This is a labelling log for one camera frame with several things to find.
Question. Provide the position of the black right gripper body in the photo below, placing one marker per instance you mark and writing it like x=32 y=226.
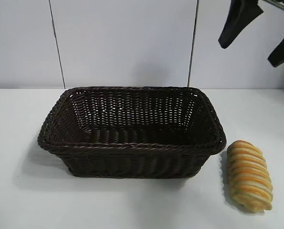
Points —
x=282 y=3

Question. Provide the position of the long striped bread roll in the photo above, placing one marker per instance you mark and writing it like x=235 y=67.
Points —
x=250 y=176

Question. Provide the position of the dark brown wicker basket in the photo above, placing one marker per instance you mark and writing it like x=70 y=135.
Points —
x=132 y=159

